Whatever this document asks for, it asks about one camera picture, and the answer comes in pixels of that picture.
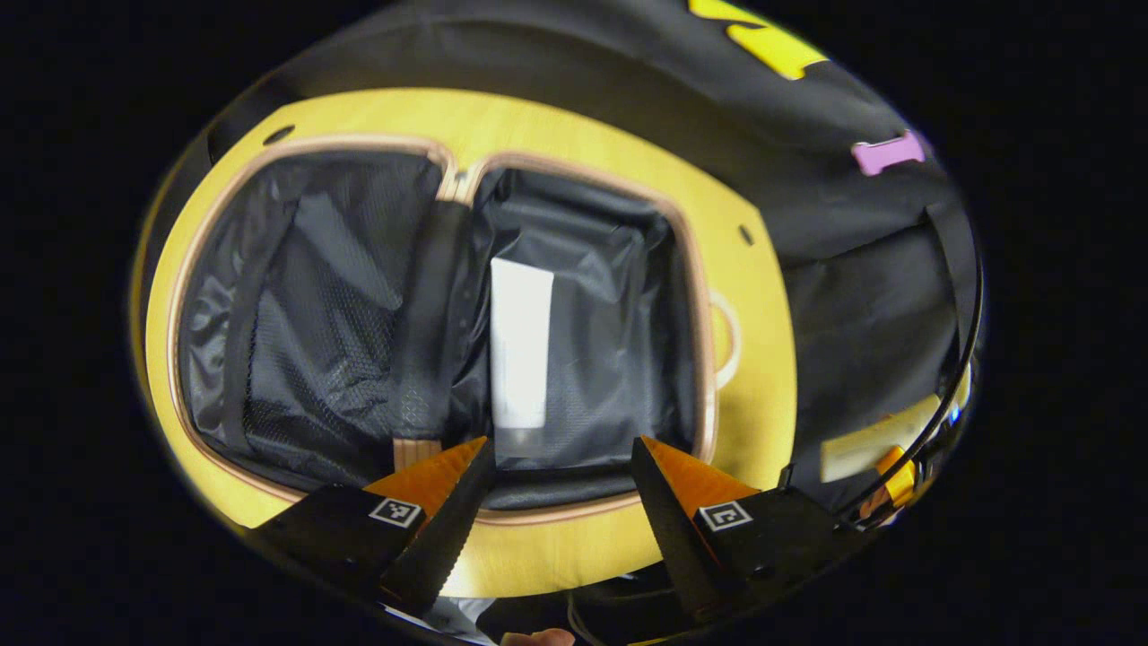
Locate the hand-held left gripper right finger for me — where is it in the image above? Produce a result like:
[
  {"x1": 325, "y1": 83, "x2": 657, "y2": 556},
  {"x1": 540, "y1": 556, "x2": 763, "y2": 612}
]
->
[{"x1": 631, "y1": 435, "x2": 866, "y2": 624}]

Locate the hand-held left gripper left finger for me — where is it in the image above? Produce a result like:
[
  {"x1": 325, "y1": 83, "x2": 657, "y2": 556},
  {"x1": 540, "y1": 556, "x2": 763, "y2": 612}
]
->
[{"x1": 251, "y1": 436, "x2": 497, "y2": 620}]

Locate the white skin care tube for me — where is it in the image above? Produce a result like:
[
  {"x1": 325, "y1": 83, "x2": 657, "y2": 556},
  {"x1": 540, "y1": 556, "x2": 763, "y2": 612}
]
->
[{"x1": 489, "y1": 258, "x2": 555, "y2": 450}]

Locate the white garment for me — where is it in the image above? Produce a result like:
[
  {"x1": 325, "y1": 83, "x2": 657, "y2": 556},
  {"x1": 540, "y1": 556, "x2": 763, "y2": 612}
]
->
[{"x1": 386, "y1": 597, "x2": 499, "y2": 642}]

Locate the black backdrop cloth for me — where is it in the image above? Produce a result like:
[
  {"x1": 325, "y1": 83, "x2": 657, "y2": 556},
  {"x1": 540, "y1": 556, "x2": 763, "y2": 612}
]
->
[{"x1": 135, "y1": 0, "x2": 983, "y2": 517}]

